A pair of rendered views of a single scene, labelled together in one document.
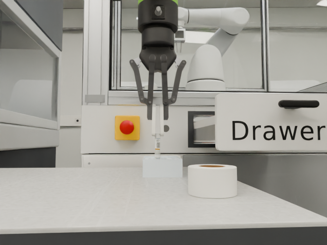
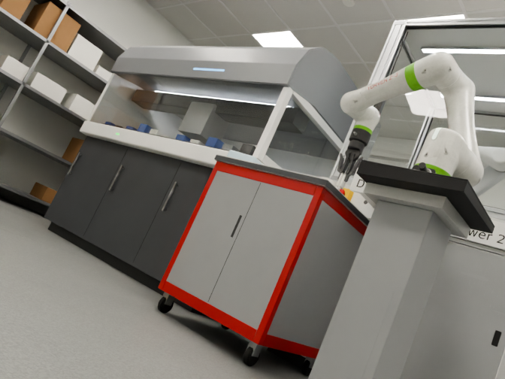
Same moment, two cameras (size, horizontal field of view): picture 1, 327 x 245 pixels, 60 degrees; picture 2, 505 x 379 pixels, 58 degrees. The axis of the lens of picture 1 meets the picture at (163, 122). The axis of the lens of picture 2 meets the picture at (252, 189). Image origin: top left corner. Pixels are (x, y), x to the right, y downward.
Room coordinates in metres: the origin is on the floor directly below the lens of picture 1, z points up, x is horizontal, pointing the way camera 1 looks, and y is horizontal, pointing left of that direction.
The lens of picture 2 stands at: (-1.10, -1.17, 0.30)
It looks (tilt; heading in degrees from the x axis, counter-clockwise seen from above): 10 degrees up; 45
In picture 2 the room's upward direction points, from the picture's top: 24 degrees clockwise
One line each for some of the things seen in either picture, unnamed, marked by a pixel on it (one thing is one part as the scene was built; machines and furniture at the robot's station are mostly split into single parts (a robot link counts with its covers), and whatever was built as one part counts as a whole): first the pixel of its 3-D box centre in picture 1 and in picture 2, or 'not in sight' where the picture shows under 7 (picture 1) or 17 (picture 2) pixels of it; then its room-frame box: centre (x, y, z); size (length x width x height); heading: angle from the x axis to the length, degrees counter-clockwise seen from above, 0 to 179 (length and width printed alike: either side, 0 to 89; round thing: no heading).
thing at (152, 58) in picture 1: (151, 80); (346, 163); (0.63, 0.03, 0.97); 0.04 x 0.01 x 0.11; 2
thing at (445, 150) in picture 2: not in sight; (440, 157); (0.38, -0.51, 0.96); 0.16 x 0.13 x 0.19; 167
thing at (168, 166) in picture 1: (161, 166); not in sight; (0.66, 0.00, 0.78); 0.12 x 0.08 x 0.04; 2
